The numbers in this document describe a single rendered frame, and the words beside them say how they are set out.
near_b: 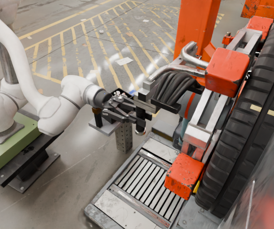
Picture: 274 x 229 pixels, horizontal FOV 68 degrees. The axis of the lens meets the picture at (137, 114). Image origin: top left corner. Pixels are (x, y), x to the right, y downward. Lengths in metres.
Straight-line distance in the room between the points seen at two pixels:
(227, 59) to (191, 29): 0.73
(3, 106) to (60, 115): 0.62
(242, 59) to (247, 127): 0.14
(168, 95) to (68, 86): 0.47
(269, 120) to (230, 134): 0.08
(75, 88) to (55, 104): 0.10
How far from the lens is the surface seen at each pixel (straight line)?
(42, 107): 0.88
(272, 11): 3.08
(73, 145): 1.82
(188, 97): 0.76
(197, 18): 1.17
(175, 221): 1.30
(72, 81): 0.91
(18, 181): 1.75
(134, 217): 1.36
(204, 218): 1.26
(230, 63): 0.48
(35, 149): 1.48
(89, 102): 0.86
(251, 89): 0.50
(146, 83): 0.63
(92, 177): 1.60
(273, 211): 0.22
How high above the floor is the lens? 1.36
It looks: 43 degrees down
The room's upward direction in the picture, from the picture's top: straight up
